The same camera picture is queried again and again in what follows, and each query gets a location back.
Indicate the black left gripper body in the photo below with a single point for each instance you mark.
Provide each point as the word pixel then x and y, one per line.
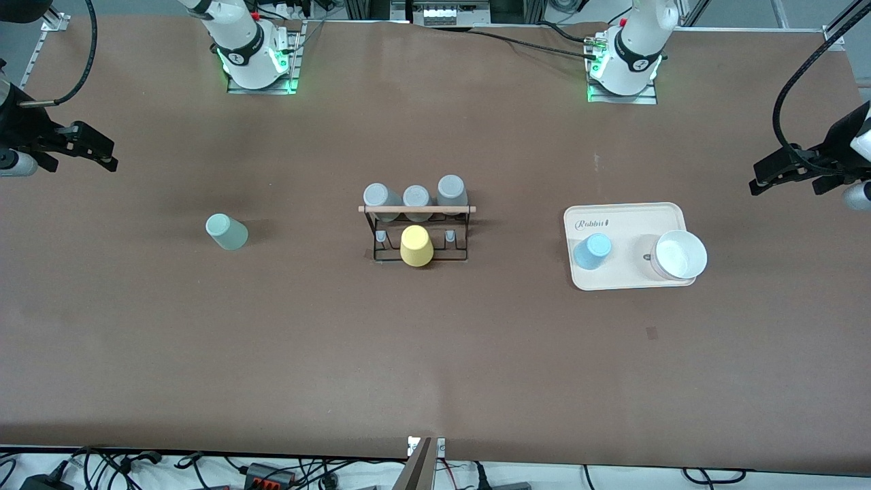
pixel 834 144

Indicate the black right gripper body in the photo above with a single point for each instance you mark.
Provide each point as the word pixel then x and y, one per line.
pixel 20 128

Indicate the light blue cup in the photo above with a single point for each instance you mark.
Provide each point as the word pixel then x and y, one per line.
pixel 592 252

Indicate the white bowl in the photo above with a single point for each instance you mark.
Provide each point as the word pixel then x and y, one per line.
pixel 679 256

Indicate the cream rabbit print tray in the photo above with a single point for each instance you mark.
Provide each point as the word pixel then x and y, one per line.
pixel 633 223

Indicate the pale green cup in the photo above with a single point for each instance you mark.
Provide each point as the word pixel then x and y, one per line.
pixel 227 232

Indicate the grey cup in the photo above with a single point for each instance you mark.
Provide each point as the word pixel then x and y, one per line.
pixel 381 195
pixel 451 188
pixel 416 197

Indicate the black power adapter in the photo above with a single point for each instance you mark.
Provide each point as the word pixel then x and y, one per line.
pixel 46 483

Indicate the yellow cup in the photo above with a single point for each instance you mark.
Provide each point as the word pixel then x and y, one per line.
pixel 416 248

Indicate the black box orange connectors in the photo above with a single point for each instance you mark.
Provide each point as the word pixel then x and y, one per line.
pixel 271 475

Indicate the grey power strip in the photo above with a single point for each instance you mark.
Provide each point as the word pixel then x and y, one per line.
pixel 442 12

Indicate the black plug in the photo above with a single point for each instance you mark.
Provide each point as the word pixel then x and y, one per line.
pixel 482 476

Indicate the aluminium corner bracket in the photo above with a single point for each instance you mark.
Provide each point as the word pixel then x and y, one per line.
pixel 833 37
pixel 54 22

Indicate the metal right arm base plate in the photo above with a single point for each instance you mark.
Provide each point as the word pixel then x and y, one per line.
pixel 297 54

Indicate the white mount bracket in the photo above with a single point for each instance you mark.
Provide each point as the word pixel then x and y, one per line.
pixel 439 447

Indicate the grey camera mount pole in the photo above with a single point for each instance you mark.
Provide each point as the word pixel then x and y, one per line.
pixel 416 473

